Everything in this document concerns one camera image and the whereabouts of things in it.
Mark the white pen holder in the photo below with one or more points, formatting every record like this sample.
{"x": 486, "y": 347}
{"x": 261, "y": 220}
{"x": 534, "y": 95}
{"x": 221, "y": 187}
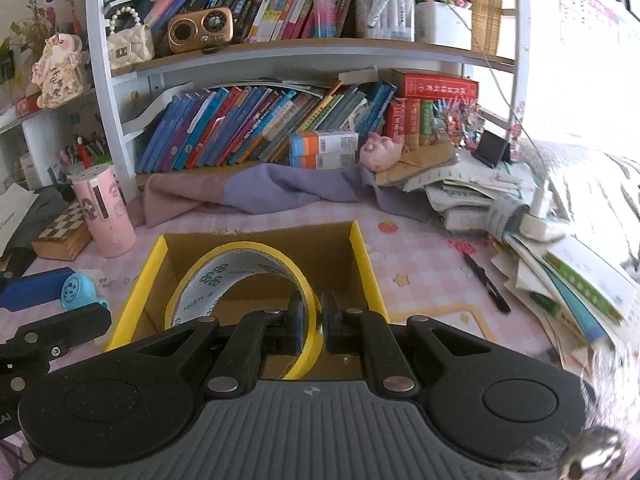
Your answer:
{"x": 442, "y": 25}

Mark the yellow cardboard box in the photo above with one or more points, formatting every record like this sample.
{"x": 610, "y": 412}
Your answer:
{"x": 265, "y": 245}

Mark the pink checkered tablecloth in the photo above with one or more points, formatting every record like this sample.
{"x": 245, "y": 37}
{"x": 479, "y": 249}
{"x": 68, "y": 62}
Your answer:
{"x": 425, "y": 260}

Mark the white paper sheets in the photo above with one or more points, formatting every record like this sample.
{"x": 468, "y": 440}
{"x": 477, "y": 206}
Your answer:
{"x": 12, "y": 215}

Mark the light blue toy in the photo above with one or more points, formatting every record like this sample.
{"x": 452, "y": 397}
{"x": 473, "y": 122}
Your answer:
{"x": 77, "y": 291}

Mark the row of colourful paperbacks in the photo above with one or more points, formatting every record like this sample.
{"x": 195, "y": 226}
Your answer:
{"x": 280, "y": 0}

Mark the purple cloth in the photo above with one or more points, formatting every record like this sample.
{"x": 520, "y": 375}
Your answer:
{"x": 260, "y": 190}

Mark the white quilted handbag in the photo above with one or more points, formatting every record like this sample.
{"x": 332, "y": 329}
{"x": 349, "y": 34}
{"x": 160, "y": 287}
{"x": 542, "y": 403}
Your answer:
{"x": 130, "y": 47}

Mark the white power adapter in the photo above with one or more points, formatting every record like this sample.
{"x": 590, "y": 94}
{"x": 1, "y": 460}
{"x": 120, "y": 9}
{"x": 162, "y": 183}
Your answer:
{"x": 542, "y": 220}

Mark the black pen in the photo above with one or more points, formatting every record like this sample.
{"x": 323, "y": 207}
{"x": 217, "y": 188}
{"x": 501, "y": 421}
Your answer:
{"x": 485, "y": 280}

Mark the red thick book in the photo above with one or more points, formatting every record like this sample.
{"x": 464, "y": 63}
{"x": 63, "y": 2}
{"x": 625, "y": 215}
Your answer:
{"x": 405, "y": 122}

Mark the clear marker holder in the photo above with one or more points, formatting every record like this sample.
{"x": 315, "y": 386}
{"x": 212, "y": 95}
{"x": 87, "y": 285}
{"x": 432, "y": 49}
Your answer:
{"x": 385, "y": 15}

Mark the fluffy grey sleeve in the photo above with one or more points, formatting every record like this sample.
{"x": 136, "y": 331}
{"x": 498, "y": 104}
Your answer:
{"x": 610, "y": 410}

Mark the pink tumbler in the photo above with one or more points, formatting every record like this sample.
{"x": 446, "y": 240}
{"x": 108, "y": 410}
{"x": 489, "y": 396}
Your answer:
{"x": 102, "y": 210}

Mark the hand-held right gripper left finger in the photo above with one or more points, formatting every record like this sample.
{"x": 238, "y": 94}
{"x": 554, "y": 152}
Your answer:
{"x": 296, "y": 322}

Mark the row of books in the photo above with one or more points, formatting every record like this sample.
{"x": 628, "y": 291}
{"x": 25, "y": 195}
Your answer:
{"x": 235, "y": 125}

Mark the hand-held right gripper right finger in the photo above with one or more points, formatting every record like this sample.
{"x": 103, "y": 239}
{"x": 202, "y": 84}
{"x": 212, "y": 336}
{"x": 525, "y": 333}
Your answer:
{"x": 329, "y": 322}

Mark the gold retro radio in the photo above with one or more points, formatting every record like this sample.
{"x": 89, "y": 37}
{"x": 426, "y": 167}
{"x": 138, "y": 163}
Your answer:
{"x": 200, "y": 30}

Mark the dark grey cloth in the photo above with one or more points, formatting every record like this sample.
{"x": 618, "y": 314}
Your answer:
{"x": 40, "y": 220}

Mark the pink pig toy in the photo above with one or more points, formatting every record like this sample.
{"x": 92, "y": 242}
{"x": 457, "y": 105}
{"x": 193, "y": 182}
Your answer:
{"x": 380, "y": 152}

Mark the pink blue spray bottle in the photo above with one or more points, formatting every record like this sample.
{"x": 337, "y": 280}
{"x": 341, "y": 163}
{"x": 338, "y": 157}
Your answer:
{"x": 325, "y": 5}

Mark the wooden chess board box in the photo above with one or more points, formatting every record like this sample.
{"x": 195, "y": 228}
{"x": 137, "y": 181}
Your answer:
{"x": 62, "y": 232}

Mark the pink cat doll figurine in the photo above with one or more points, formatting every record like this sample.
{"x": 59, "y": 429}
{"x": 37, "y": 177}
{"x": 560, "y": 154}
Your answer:
{"x": 60, "y": 70}

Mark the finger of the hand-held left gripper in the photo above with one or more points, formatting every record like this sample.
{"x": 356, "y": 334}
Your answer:
{"x": 65, "y": 325}
{"x": 30, "y": 290}

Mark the pen cup with pens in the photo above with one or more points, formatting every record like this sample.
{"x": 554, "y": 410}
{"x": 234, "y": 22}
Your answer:
{"x": 85, "y": 152}

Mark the pile of papers and booklets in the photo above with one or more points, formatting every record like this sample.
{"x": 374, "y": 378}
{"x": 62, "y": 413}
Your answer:
{"x": 565, "y": 280}

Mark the colourful figure pack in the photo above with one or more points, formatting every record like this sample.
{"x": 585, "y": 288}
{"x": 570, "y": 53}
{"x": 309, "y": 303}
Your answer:
{"x": 457, "y": 125}

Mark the white bookshelf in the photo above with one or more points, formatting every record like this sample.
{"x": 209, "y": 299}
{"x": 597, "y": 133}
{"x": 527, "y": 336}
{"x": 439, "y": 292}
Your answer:
{"x": 300, "y": 55}

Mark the white side shelf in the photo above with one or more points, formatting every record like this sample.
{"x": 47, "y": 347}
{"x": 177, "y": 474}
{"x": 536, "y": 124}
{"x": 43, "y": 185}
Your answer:
{"x": 30, "y": 130}

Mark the brown cardboard sheet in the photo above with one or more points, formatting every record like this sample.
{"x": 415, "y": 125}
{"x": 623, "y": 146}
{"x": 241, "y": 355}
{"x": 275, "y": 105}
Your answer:
{"x": 415, "y": 165}

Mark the pink wall calendar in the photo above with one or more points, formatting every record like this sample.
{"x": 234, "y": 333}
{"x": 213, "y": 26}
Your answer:
{"x": 590, "y": 5}

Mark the red boxed dictionary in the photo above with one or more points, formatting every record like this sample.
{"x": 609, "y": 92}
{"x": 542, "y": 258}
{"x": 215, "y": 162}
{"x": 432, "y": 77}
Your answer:
{"x": 435, "y": 87}

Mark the black phone stand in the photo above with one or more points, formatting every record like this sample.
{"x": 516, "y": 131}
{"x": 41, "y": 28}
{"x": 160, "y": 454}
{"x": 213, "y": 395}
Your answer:
{"x": 490, "y": 150}

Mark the yellow tape roll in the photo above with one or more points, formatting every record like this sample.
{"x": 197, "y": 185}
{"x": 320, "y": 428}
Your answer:
{"x": 227, "y": 280}

